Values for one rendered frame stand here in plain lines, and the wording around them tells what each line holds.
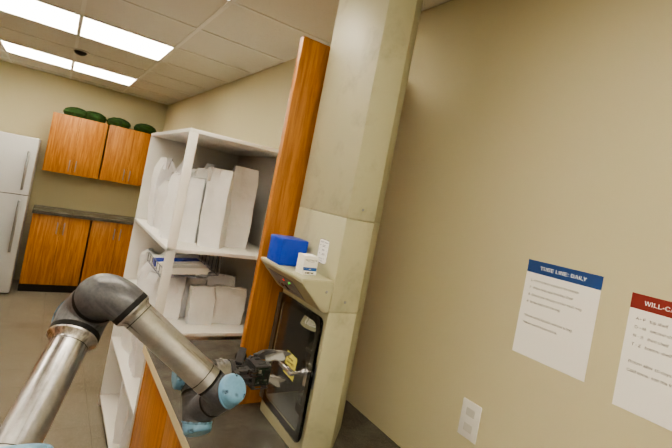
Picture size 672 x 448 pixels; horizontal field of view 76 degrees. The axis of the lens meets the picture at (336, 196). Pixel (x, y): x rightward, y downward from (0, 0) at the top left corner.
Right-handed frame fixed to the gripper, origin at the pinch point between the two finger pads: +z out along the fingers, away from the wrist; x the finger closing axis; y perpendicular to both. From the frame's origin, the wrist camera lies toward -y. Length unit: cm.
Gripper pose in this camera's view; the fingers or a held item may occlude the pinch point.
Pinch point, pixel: (284, 365)
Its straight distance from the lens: 152.0
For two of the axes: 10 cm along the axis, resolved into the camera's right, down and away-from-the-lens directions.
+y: 5.4, 1.0, -8.4
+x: 1.9, -9.8, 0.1
